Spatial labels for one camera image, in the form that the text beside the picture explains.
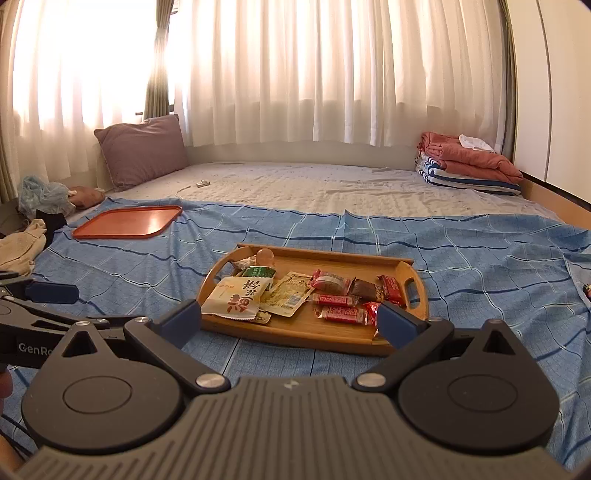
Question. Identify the olive drape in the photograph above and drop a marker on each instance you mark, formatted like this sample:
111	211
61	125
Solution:
508	92
154	97

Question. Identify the light blue plastic bag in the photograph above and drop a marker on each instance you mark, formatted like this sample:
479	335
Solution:
41	194

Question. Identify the beige cloth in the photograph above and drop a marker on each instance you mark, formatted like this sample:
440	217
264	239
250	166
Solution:
21	247

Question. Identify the person's left hand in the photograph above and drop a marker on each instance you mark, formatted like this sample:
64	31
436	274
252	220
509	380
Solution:
4	385

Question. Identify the blue checked bedsheet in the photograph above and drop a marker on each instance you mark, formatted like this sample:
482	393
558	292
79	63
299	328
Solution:
485	277

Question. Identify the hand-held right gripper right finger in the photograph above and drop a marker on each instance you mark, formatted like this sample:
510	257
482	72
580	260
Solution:
397	325

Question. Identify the dark floral cloth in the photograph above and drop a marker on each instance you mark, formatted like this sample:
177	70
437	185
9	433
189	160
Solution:
587	291

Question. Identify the white wardrobe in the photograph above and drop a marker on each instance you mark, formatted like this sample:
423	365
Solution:
554	92

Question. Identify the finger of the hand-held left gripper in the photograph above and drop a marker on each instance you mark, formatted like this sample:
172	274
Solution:
46	311
53	293

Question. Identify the folded blue striped blanket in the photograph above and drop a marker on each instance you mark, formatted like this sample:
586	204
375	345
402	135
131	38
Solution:
452	175

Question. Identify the white quilted mattress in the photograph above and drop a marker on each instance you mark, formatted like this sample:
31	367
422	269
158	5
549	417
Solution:
323	189

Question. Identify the white sheer curtain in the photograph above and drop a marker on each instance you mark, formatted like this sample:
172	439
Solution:
323	69
69	69

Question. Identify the brown cloth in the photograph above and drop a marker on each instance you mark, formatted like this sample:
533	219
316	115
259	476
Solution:
87	197

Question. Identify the black object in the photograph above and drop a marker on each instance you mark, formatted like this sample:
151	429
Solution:
53	221

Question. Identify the green pea snack packet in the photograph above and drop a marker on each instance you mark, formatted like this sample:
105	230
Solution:
259	272

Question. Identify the white cloth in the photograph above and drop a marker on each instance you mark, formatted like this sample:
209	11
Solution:
475	142

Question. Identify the red plastic tray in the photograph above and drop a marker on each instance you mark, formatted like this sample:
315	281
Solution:
129	221

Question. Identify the red and gold snack packet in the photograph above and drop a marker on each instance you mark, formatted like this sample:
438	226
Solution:
330	281

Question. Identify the mauve pillow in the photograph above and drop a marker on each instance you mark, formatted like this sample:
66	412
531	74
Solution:
143	152

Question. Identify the red snack bar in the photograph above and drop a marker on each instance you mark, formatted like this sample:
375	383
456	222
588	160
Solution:
392	287

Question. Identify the clear cracker packet red label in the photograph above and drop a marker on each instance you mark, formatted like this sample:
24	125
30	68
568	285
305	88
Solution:
334	300
344	315

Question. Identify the wooden bed frame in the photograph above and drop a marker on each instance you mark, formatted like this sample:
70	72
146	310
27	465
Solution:
554	196

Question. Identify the stack of folded blankets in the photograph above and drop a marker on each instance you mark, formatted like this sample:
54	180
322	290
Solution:
475	161

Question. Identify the pink jelly cup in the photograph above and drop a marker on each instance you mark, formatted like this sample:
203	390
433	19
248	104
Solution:
265	257

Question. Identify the brown nut snack bar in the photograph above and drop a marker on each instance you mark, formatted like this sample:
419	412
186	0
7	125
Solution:
364	289

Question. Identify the pale bed side panel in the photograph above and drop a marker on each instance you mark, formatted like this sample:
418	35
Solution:
300	152

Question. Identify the white snack packet red print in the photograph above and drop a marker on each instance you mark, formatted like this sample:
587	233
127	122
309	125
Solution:
235	297

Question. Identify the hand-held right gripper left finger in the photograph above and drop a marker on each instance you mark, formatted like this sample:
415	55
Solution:
180	323

